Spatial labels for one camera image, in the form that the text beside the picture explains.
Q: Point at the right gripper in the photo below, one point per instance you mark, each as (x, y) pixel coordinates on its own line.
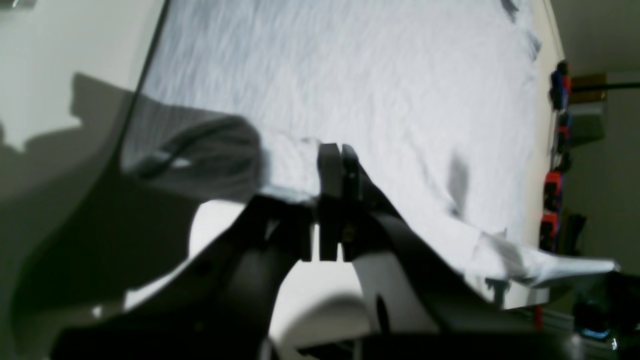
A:
(610, 311)

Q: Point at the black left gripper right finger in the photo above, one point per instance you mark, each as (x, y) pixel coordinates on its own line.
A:
(421, 308)

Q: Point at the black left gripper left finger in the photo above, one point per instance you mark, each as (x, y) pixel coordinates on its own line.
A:
(220, 306)

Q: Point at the grey T-shirt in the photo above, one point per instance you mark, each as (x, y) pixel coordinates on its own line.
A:
(437, 97)

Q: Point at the blue red bar clamp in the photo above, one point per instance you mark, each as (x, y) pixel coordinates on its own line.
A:
(560, 86)
(561, 162)

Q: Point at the top blue red bar clamp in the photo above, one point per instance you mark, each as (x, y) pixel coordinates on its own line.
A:
(560, 86)

